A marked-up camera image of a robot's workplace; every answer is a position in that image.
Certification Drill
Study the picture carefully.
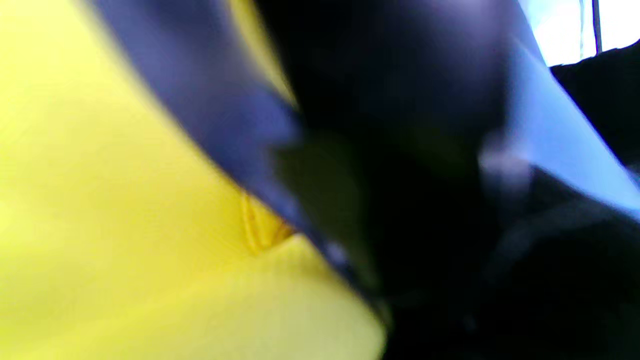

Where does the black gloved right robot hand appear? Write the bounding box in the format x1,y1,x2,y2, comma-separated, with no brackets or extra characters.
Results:
380,165,640,360

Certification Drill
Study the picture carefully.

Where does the black yellow blue backpack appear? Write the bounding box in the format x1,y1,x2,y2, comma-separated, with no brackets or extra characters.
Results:
0,0,640,360

